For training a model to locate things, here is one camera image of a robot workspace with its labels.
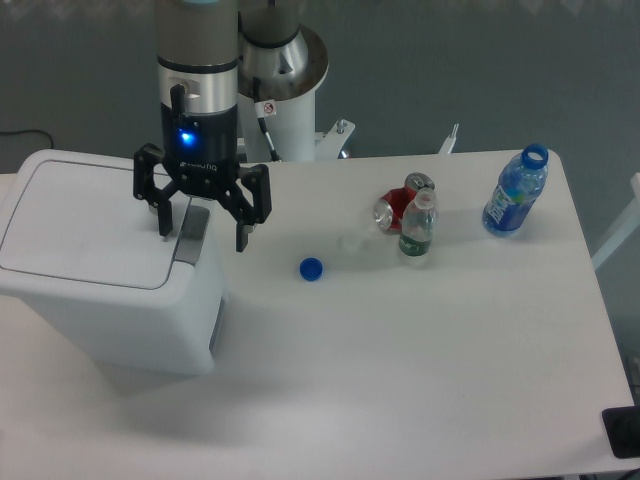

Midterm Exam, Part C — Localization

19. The white trash can body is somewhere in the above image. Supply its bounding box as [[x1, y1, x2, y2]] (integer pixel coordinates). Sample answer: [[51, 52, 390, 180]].
[[1, 194, 229, 375]]

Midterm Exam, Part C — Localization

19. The black floor cable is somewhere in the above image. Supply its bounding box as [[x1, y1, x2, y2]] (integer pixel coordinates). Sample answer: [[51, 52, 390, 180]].
[[0, 128, 55, 150]]

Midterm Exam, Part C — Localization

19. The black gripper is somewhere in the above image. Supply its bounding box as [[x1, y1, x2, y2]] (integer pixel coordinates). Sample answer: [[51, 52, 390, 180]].
[[133, 104, 272, 253]]

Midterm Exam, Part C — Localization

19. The clear green-label bottle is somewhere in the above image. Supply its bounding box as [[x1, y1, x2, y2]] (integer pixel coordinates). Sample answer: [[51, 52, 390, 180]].
[[398, 187, 437, 258]]

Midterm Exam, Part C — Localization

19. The white furniture leg right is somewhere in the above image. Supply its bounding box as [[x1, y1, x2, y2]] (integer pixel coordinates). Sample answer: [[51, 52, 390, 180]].
[[591, 173, 639, 271]]

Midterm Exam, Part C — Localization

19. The white trash can lid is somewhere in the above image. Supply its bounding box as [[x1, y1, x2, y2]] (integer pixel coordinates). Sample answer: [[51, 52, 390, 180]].
[[1, 152, 178, 290]]

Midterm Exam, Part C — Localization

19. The white metal base frame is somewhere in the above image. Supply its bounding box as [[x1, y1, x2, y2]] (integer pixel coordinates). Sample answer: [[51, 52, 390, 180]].
[[235, 118, 461, 164]]

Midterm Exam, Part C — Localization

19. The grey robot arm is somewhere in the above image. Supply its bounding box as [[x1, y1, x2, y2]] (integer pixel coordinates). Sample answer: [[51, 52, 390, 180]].
[[133, 1, 300, 251]]

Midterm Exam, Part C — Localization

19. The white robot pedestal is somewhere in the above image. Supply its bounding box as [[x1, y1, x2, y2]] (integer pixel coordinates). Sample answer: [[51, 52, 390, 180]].
[[238, 25, 329, 163]]

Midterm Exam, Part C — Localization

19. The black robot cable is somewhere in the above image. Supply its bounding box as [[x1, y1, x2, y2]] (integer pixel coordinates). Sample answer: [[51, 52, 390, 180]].
[[251, 76, 284, 163]]

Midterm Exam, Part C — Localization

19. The blue bottle cap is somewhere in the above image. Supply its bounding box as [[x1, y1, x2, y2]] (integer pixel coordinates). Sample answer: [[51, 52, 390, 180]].
[[299, 257, 324, 282]]

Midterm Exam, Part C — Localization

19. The black device at edge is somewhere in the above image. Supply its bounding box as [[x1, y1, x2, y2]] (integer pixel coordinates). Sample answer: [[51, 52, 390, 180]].
[[602, 406, 639, 459]]

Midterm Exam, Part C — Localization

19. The blue drink bottle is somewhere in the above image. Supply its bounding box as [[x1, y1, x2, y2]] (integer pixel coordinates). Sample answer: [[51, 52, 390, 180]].
[[482, 143, 549, 237]]

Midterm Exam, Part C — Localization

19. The clear bottle cap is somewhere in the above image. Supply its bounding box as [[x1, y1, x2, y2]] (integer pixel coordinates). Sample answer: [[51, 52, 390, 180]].
[[339, 234, 364, 254]]

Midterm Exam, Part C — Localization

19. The crushed red soda can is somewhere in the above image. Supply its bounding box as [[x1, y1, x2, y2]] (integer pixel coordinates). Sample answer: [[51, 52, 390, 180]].
[[372, 172, 435, 232]]

